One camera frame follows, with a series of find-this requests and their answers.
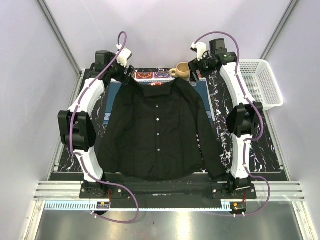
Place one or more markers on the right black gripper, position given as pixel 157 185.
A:
pixel 193 65

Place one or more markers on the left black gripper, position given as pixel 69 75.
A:
pixel 125 77

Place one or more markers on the black button shirt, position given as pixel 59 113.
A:
pixel 159 133

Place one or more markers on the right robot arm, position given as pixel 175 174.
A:
pixel 245 116

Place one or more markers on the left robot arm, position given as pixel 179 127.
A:
pixel 76 128

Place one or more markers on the tan ceramic mug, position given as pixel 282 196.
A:
pixel 182 71

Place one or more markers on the clear drinking glass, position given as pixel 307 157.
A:
pixel 193 81

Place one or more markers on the blue patterned placemat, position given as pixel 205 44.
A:
pixel 162 76

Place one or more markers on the red floral plate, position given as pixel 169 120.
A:
pixel 156 83

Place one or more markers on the white plastic basket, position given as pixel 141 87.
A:
pixel 261 82

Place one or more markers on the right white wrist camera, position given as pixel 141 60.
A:
pixel 200 48

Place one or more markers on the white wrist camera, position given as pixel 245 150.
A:
pixel 123 55
pixel 200 48

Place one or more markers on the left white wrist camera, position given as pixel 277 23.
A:
pixel 123 55

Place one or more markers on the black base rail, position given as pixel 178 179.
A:
pixel 197 191

